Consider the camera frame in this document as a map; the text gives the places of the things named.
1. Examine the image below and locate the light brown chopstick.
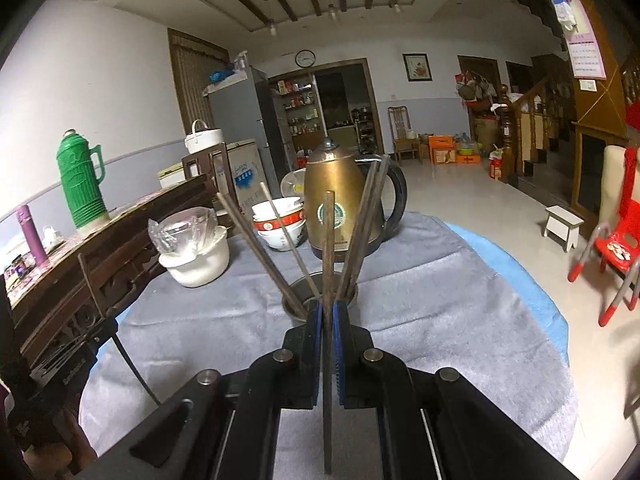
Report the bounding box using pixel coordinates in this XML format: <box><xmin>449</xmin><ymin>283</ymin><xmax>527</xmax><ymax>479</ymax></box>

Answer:
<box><xmin>259</xmin><ymin>182</ymin><xmax>322</xmax><ymax>298</ymax></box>

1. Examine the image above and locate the wooden cabinet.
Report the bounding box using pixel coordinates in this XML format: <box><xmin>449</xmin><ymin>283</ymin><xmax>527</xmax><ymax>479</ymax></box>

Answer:
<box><xmin>570</xmin><ymin>121</ymin><xmax>632</xmax><ymax>221</ymax></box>

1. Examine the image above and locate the gold electric kettle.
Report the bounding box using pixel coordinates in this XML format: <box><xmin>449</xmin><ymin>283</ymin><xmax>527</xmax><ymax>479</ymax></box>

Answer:
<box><xmin>303</xmin><ymin>137</ymin><xmax>408</xmax><ymax>262</ymax></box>

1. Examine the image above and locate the brown curtain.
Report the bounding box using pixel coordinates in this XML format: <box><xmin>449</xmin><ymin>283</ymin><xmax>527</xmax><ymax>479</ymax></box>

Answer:
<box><xmin>167</xmin><ymin>28</ymin><xmax>231</xmax><ymax>161</ymax></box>

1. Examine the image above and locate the shelf of groceries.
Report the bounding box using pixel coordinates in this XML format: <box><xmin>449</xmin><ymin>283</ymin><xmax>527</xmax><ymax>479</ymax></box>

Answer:
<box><xmin>270</xmin><ymin>74</ymin><xmax>326</xmax><ymax>153</ymax></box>

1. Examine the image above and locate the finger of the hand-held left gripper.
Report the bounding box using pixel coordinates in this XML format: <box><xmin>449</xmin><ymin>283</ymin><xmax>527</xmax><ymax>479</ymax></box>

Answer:
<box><xmin>75</xmin><ymin>317</ymin><xmax>119</xmax><ymax>356</ymax></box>

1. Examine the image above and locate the wooden staircase railing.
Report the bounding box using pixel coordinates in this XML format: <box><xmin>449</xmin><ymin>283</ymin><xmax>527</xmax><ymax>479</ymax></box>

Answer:
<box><xmin>492</xmin><ymin>77</ymin><xmax>576</xmax><ymax>186</ymax></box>

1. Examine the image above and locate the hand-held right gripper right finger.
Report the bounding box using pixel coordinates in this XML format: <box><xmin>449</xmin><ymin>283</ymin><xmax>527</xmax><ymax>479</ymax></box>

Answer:
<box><xmin>334</xmin><ymin>300</ymin><xmax>576</xmax><ymax>480</ymax></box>

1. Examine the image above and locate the dark carved wooden bench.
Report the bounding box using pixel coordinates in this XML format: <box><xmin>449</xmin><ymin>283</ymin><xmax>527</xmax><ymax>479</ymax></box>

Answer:
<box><xmin>5</xmin><ymin>175</ymin><xmax>236</xmax><ymax>376</ymax></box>

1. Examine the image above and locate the purple flask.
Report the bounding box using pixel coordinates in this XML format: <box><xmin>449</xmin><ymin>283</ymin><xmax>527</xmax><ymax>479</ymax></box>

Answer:
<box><xmin>15</xmin><ymin>205</ymin><xmax>51</xmax><ymax>268</ymax></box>

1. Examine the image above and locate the wall calendar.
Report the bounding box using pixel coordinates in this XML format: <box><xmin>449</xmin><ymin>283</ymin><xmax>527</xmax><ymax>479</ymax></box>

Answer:
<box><xmin>552</xmin><ymin>0</ymin><xmax>608</xmax><ymax>81</ymax></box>

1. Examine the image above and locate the small white stool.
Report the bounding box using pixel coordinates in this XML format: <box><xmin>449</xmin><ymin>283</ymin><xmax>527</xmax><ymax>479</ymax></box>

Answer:
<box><xmin>542</xmin><ymin>205</ymin><xmax>586</xmax><ymax>252</ymax></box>

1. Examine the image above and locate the white bowl blue pattern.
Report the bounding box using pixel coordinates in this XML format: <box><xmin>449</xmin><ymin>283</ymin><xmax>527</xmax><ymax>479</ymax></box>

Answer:
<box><xmin>257</xmin><ymin>227</ymin><xmax>305</xmax><ymax>252</ymax></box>

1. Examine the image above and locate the white electric fan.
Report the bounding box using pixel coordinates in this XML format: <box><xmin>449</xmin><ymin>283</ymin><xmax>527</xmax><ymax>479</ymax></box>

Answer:
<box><xmin>280</xmin><ymin>169</ymin><xmax>308</xmax><ymax>200</ymax></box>

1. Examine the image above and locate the white chest freezer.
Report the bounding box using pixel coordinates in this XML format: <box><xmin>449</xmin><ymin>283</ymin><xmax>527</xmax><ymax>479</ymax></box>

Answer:
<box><xmin>226</xmin><ymin>139</ymin><xmax>266</xmax><ymax>216</ymax></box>

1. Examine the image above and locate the red plastic chair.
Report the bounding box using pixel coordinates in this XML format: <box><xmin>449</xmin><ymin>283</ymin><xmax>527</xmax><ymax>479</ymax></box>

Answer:
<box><xmin>567</xmin><ymin>147</ymin><xmax>640</xmax><ymax>328</ymax></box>

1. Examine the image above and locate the grey utensil holder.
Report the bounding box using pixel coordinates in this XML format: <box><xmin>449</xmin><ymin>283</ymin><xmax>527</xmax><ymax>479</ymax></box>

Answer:
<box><xmin>281</xmin><ymin>271</ymin><xmax>361</xmax><ymax>321</ymax></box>

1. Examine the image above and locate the dark brown chopstick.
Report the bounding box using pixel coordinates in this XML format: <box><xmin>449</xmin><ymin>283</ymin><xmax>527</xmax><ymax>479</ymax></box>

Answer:
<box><xmin>216</xmin><ymin>192</ymin><xmax>307</xmax><ymax>320</ymax></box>
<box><xmin>320</xmin><ymin>191</ymin><xmax>335</xmax><ymax>475</ymax></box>
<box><xmin>345</xmin><ymin>155</ymin><xmax>391</xmax><ymax>297</ymax></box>
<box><xmin>77</xmin><ymin>254</ymin><xmax>162</xmax><ymax>407</ymax></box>

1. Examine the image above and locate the green thermos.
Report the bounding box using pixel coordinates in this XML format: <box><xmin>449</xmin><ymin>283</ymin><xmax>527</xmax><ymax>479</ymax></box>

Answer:
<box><xmin>56</xmin><ymin>130</ymin><xmax>111</xmax><ymax>233</ymax></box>

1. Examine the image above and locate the orange cardboard box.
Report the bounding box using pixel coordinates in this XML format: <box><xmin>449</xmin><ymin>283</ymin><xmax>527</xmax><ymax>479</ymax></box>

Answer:
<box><xmin>429</xmin><ymin>135</ymin><xmax>457</xmax><ymax>163</ymax></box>

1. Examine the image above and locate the small white bowl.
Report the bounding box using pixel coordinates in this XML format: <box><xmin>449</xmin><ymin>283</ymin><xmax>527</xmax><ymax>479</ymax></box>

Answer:
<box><xmin>251</xmin><ymin>197</ymin><xmax>306</xmax><ymax>222</ymax></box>

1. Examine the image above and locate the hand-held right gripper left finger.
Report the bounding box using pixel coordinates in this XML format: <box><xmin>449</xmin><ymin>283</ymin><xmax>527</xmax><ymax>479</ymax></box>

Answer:
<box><xmin>95</xmin><ymin>300</ymin><xmax>325</xmax><ymax>480</ymax></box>

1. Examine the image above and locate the blue tablecloth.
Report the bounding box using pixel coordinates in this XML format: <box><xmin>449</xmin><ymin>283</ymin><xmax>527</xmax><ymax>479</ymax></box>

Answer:
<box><xmin>90</xmin><ymin>222</ymin><xmax>571</xmax><ymax>376</ymax></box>

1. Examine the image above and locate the framed wall picture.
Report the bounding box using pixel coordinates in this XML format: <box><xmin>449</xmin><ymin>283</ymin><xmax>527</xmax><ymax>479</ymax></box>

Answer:
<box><xmin>403</xmin><ymin>53</ymin><xmax>433</xmax><ymax>82</ymax></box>

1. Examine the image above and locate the grey refrigerator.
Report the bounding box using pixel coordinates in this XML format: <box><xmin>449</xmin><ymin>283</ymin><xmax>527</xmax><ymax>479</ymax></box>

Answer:
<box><xmin>202</xmin><ymin>66</ymin><xmax>296</xmax><ymax>201</ymax></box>

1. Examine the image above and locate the white lidded bucket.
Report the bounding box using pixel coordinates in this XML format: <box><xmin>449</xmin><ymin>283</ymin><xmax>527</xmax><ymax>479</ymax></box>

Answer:
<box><xmin>185</xmin><ymin>120</ymin><xmax>224</xmax><ymax>155</ymax></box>

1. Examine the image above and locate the brown wooden chair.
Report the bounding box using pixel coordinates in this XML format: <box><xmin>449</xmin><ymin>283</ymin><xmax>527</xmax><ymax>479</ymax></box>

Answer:
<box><xmin>387</xmin><ymin>106</ymin><xmax>420</xmax><ymax>162</ymax></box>

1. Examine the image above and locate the white plastic basin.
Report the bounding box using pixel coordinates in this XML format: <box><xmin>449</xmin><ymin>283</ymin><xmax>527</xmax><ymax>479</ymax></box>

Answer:
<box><xmin>159</xmin><ymin>225</ymin><xmax>231</xmax><ymax>288</ymax></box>

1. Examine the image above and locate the dark wooden stand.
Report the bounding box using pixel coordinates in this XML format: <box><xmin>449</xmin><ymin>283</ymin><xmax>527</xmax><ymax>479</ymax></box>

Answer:
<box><xmin>181</xmin><ymin>142</ymin><xmax>238</xmax><ymax>216</ymax></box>

